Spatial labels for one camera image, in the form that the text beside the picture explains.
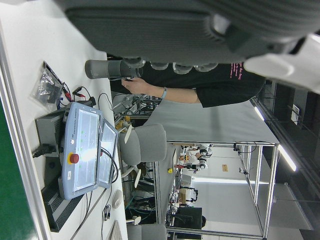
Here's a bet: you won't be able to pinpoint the black power cable plug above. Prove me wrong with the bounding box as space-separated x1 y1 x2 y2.
31 143 58 159

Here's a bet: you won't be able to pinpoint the white computer mouse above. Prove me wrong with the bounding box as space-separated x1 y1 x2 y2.
111 189 124 209

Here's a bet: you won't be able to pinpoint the person in white shirt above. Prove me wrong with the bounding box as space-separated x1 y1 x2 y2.
187 148 202 161

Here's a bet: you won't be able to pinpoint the large teach pendant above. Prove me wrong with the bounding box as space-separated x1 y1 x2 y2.
59 102 103 201

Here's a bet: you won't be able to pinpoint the red alligator clip lead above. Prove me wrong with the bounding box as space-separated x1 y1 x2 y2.
60 81 73 106

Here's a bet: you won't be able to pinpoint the black background monitor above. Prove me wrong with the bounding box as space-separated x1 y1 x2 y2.
174 206 203 230

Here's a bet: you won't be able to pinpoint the white keyboard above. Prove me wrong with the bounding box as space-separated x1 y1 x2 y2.
109 219 123 240

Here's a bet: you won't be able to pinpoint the aluminium frame cage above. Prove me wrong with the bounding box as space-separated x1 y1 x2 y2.
153 140 280 239

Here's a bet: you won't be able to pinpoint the grey office chair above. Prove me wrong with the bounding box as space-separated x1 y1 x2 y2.
125 216 168 240
118 122 168 190

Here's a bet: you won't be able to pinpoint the ceiling light strip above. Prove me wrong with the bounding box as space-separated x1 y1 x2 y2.
252 102 266 121
276 144 298 173

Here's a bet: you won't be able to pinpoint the person's bare forearm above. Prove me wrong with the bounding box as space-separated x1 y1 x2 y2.
147 84 202 104

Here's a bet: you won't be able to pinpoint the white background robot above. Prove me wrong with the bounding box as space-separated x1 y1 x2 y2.
198 143 213 171

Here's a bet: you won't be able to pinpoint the person in black t-shirt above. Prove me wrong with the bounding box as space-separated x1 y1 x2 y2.
106 53 268 109

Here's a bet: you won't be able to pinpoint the clear bag with black parts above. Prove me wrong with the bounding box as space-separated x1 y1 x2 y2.
29 66 63 112

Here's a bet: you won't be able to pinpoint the small coiled black cable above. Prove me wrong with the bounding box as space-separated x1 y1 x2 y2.
101 204 112 221

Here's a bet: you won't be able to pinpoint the black teach pendant cable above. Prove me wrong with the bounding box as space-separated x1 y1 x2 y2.
99 141 120 186

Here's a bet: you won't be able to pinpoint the person's bare hand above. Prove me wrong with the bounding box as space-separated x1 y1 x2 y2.
121 77 151 96

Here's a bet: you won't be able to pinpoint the green conveyor belt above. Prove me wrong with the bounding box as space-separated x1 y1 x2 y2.
0 23 52 240

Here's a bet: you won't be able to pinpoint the red and black clip leads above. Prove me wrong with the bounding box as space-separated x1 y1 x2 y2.
71 85 94 101

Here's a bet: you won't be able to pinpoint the grey finned controller box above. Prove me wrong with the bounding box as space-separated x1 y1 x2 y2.
34 109 86 234

